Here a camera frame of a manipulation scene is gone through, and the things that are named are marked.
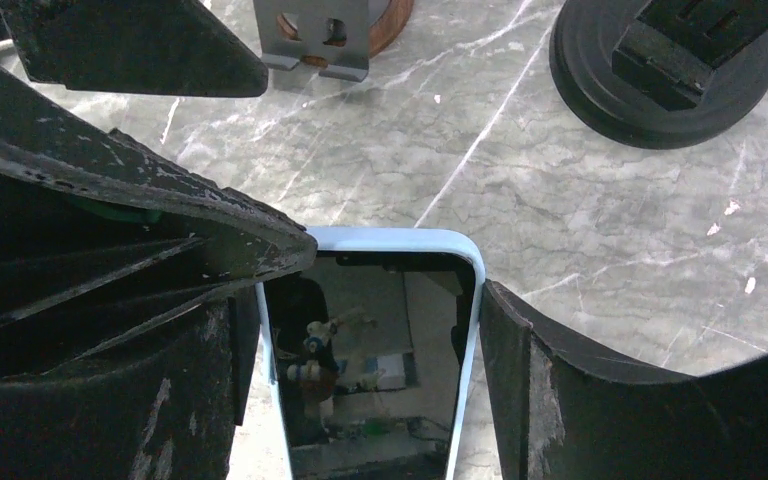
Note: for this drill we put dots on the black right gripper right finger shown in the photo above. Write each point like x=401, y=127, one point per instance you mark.
x=565, y=406

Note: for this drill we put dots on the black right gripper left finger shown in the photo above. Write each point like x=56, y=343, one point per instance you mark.
x=128, y=323

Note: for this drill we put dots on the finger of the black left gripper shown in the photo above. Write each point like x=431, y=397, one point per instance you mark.
x=154, y=47

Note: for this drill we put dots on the blue case phone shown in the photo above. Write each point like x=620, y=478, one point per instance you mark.
x=369, y=352

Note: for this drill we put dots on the black round-base phone holder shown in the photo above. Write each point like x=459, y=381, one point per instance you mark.
x=660, y=74

